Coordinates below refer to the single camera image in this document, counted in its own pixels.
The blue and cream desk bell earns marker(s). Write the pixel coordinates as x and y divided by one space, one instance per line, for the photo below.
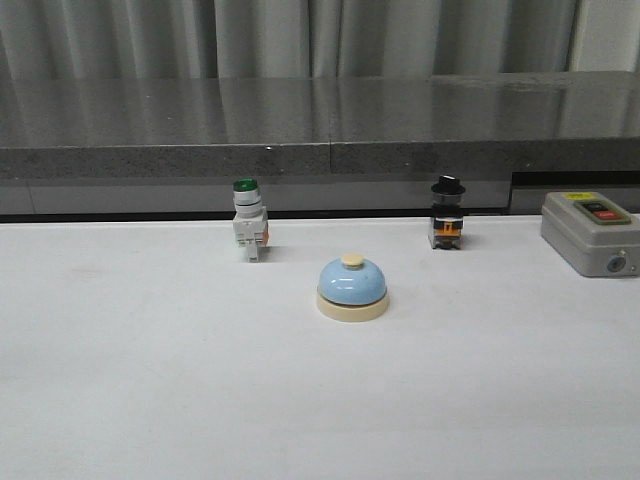
352 289

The dark grey stone counter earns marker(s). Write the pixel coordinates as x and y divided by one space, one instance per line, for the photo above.
171 149

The grey pleated curtain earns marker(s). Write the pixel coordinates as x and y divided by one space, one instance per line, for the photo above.
234 39

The green push button switch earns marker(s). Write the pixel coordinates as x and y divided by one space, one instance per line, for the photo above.
250 223

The black rotary selector switch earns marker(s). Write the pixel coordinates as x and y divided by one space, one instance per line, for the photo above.
446 223

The grey power switch box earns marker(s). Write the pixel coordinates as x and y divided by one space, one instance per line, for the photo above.
597 237

